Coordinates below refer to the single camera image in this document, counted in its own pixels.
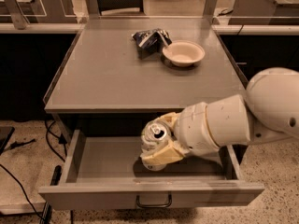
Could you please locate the grey cabinet with top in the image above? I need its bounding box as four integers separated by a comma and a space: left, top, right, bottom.
45, 17, 246, 144

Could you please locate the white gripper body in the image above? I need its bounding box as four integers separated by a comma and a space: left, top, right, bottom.
174, 103, 220, 157

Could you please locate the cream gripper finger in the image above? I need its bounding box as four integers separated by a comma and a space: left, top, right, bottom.
154, 112, 180, 132
141, 141, 188, 165

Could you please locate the open grey top drawer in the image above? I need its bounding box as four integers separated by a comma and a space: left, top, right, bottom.
39, 130, 264, 210

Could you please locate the black floor cable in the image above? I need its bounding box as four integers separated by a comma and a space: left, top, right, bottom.
0, 163, 45, 221

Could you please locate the black power strip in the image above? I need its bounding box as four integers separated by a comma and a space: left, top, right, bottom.
39, 164, 63, 224

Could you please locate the black metal drawer handle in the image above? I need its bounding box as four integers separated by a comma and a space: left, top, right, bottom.
135, 194, 173, 209

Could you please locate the crushed 7up soda can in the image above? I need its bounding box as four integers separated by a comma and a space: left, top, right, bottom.
140, 121, 171, 171

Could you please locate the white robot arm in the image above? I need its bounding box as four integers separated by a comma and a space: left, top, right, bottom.
140, 67, 299, 171

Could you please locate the blue chip bag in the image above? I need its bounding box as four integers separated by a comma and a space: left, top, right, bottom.
132, 28, 172, 53

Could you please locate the white round bowl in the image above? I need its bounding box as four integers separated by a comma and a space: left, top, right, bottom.
163, 40, 205, 67

